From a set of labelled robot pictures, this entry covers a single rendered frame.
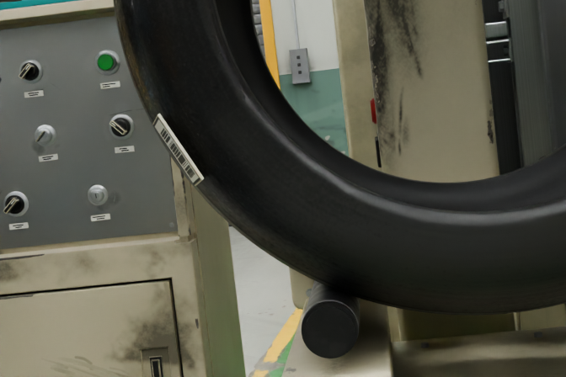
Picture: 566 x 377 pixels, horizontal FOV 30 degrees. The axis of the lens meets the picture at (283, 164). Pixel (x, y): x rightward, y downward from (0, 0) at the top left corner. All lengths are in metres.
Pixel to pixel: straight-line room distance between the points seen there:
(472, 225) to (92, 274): 0.92
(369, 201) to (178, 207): 0.81
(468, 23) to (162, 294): 0.66
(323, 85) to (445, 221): 9.23
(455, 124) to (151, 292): 0.61
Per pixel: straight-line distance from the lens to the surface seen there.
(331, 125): 10.01
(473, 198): 1.07
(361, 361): 0.87
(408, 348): 1.16
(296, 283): 1.17
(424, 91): 1.18
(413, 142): 1.18
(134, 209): 1.64
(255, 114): 0.79
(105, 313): 1.62
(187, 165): 0.81
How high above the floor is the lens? 1.07
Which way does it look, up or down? 3 degrees down
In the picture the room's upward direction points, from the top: 6 degrees counter-clockwise
